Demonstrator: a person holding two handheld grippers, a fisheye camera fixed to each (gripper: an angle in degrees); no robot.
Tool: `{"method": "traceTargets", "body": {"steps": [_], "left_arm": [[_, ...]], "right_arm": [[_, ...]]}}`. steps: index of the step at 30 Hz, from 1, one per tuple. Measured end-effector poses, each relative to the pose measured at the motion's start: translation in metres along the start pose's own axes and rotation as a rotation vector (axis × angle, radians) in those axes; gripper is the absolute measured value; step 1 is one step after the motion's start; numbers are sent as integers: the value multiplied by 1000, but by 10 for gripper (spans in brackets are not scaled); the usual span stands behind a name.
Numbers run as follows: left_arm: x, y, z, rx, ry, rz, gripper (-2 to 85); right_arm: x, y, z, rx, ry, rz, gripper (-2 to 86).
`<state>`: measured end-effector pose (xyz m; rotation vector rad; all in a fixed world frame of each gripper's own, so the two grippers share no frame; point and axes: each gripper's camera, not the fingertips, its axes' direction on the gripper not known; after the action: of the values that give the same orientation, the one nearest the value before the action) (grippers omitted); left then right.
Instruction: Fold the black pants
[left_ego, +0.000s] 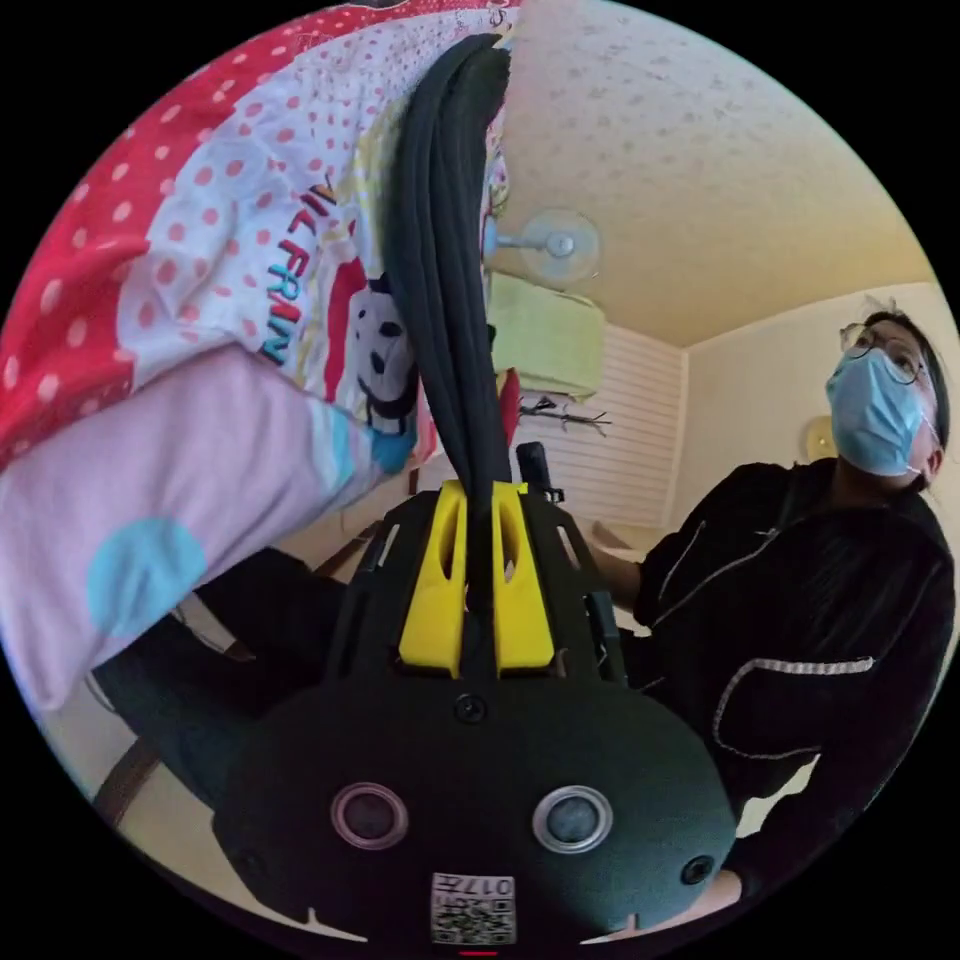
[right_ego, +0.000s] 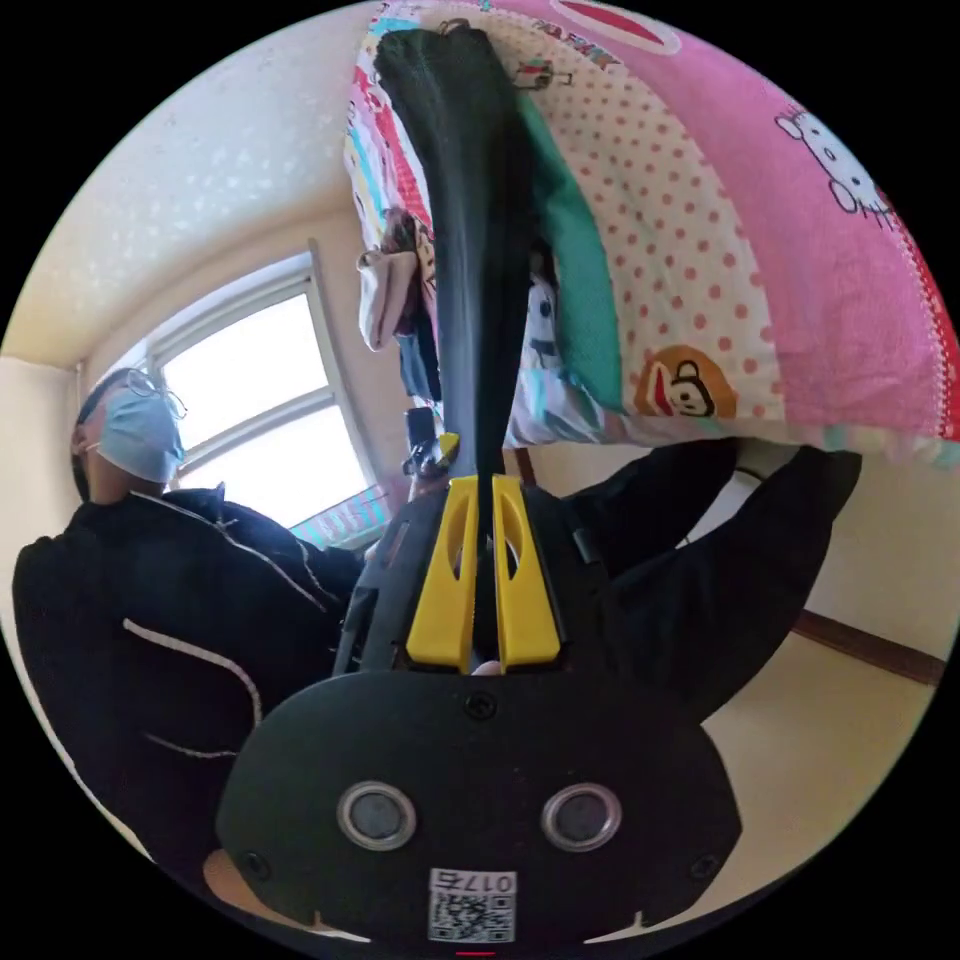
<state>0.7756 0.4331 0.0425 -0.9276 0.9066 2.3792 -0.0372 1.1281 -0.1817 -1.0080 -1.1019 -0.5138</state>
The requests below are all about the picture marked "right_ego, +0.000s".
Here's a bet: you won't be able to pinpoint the bed with printed sheet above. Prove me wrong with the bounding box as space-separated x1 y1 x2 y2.
341 0 960 472

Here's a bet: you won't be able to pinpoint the person's body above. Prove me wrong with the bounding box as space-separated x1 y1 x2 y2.
11 367 865 894

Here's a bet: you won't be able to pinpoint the black pants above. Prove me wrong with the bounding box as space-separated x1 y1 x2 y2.
373 22 543 483

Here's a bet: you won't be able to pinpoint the person's right hand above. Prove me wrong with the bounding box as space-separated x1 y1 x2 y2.
200 847 260 913

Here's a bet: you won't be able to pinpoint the window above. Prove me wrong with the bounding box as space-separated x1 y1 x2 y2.
144 253 380 526

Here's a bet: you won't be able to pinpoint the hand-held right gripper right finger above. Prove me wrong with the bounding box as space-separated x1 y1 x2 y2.
491 473 564 673

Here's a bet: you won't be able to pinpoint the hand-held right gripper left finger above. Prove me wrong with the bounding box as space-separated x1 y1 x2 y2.
405 476 480 672

